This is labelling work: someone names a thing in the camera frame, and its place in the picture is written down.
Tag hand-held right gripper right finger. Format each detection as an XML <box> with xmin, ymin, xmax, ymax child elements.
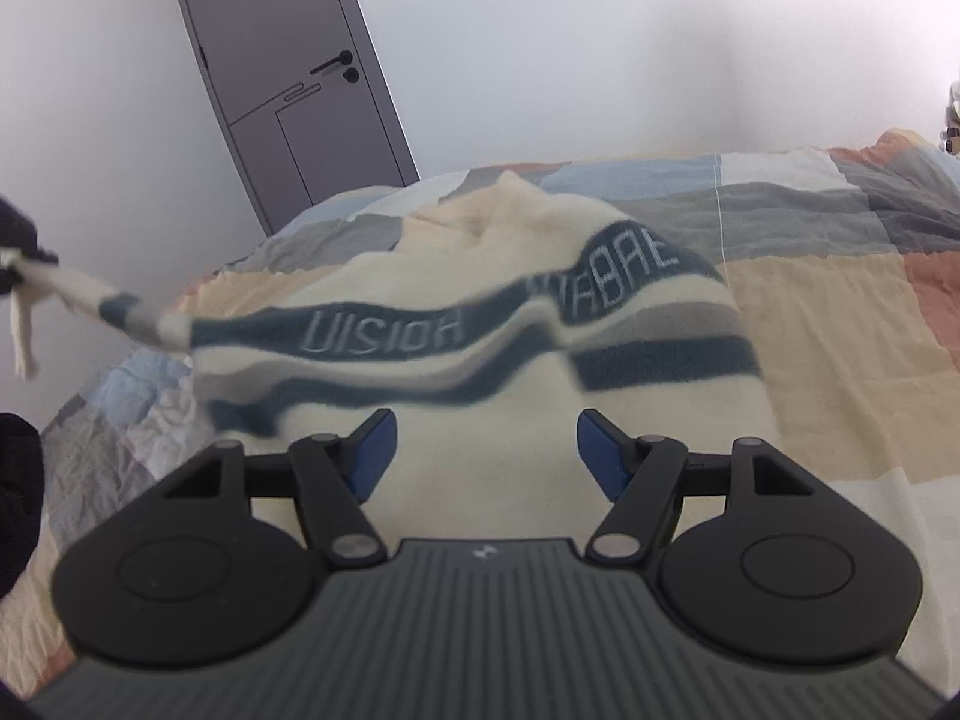
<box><xmin>577</xmin><ymin>409</ymin><xmax>826</xmax><ymax>567</ymax></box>

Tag grey door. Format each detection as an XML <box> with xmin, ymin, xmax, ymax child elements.
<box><xmin>165</xmin><ymin>0</ymin><xmax>419</xmax><ymax>237</ymax></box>

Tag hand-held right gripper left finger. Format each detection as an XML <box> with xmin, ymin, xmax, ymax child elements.
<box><xmin>146</xmin><ymin>409</ymin><xmax>396</xmax><ymax>567</ymax></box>

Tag cream sweater with blue stripes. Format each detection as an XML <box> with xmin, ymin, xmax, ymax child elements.
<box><xmin>0</xmin><ymin>171</ymin><xmax>781</xmax><ymax>541</ymax></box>

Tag black bag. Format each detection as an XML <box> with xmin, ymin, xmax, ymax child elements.
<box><xmin>0</xmin><ymin>412</ymin><xmax>47</xmax><ymax>601</ymax></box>

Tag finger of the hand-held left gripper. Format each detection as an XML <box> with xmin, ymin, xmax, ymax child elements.
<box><xmin>0</xmin><ymin>195</ymin><xmax>59</xmax><ymax>293</ymax></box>

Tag patchwork quilt bed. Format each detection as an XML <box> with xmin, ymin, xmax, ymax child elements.
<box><xmin>0</xmin><ymin>129</ymin><xmax>960</xmax><ymax>691</ymax></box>

